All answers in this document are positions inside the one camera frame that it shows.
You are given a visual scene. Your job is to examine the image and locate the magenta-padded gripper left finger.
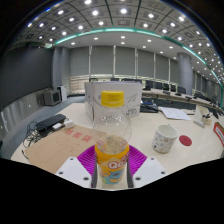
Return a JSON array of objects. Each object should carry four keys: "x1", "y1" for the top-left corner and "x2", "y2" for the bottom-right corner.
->
[{"x1": 54, "y1": 143, "x2": 99, "y2": 190}]

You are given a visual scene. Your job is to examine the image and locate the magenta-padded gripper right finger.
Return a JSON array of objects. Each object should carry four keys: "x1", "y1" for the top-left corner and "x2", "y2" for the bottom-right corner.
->
[{"x1": 126, "y1": 144, "x2": 167, "y2": 189}]

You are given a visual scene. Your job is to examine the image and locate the yellow-capped clear drink bottle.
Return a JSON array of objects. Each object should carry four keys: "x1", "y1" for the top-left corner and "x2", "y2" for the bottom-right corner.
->
[{"x1": 92, "y1": 90, "x2": 133, "y2": 187}]

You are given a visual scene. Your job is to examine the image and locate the brown paper envelope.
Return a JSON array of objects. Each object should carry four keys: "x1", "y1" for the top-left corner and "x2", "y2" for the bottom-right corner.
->
[{"x1": 23, "y1": 124, "x2": 108, "y2": 175}]

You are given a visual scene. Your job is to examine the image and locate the white patterned mug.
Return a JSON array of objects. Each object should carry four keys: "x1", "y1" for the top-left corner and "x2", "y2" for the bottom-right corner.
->
[{"x1": 151, "y1": 124, "x2": 179, "y2": 155}]

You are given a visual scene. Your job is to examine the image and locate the small white charger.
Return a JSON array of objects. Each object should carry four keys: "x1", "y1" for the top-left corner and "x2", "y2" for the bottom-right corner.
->
[{"x1": 63, "y1": 119, "x2": 76, "y2": 130}]

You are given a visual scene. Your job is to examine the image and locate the flat round red coaster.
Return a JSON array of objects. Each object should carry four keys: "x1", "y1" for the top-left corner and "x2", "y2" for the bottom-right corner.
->
[{"x1": 178, "y1": 134, "x2": 193, "y2": 147}]

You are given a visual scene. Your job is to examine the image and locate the black power strip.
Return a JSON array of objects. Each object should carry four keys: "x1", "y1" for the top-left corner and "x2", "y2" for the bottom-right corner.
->
[{"x1": 34, "y1": 113, "x2": 67, "y2": 133}]

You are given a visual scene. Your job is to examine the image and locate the black conference desk phone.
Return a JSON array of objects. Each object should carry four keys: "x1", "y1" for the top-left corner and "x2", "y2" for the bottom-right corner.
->
[{"x1": 139, "y1": 101, "x2": 160, "y2": 114}]

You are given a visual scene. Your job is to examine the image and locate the white power strip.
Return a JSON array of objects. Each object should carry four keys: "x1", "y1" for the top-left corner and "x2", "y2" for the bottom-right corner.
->
[{"x1": 193, "y1": 118, "x2": 206, "y2": 129}]

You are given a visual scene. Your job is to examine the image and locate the white paper ream box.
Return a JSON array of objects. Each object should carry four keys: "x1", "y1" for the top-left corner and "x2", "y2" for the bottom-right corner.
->
[{"x1": 84, "y1": 81, "x2": 144, "y2": 124}]

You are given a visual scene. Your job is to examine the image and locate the small open white box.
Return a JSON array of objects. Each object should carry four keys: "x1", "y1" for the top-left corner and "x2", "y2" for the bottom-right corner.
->
[{"x1": 194, "y1": 105, "x2": 215, "y2": 127}]

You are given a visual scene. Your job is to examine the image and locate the red-edged cardboard box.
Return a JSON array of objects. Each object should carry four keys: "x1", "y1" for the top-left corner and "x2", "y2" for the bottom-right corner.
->
[{"x1": 213, "y1": 121, "x2": 224, "y2": 148}]

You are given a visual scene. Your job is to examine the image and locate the dark office chairs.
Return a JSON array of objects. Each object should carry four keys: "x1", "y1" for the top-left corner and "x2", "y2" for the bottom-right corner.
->
[{"x1": 89, "y1": 77, "x2": 188, "y2": 96}]

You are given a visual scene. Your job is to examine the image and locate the ceiling lights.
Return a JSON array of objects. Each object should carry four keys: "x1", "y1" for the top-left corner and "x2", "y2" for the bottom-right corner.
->
[{"x1": 26, "y1": 0, "x2": 224, "y2": 78}]

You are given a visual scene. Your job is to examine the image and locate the black cable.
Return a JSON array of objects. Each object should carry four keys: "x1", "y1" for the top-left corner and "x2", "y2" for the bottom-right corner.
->
[{"x1": 21, "y1": 120, "x2": 46, "y2": 160}]

